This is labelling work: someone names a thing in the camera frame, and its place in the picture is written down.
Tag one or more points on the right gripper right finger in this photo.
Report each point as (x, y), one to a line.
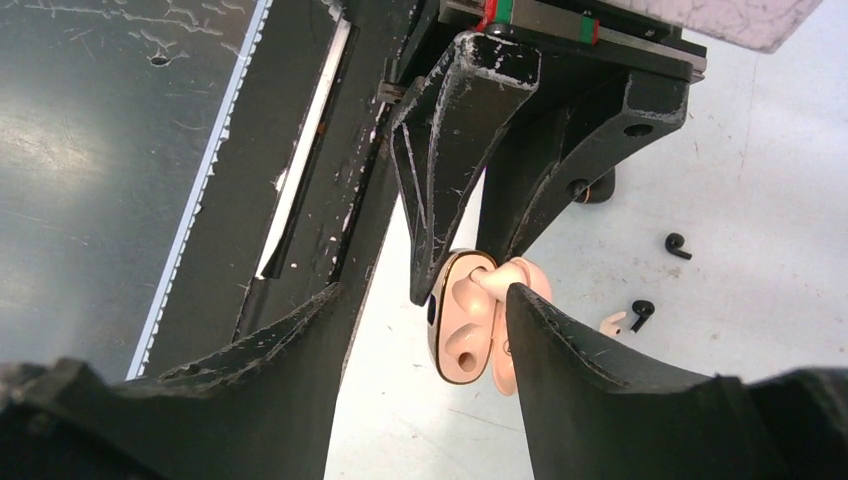
(594, 408)

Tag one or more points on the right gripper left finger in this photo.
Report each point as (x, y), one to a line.
(261, 408)

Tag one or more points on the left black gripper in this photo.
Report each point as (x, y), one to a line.
(612, 81)

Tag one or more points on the beige earbud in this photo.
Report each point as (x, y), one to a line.
(610, 326)
(498, 281)

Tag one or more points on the beige earbud charging case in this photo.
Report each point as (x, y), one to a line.
(467, 330)

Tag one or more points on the black earbud charging case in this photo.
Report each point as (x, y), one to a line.
(599, 191)

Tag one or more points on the black earbud right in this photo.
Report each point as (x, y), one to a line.
(643, 309)

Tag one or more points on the black earbud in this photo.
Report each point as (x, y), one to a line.
(643, 309)
(674, 243)

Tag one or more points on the black earbud left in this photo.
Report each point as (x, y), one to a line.
(674, 243)

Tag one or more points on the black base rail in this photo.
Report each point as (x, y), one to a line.
(299, 199)

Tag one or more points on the grey cable duct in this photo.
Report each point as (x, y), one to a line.
(220, 133)

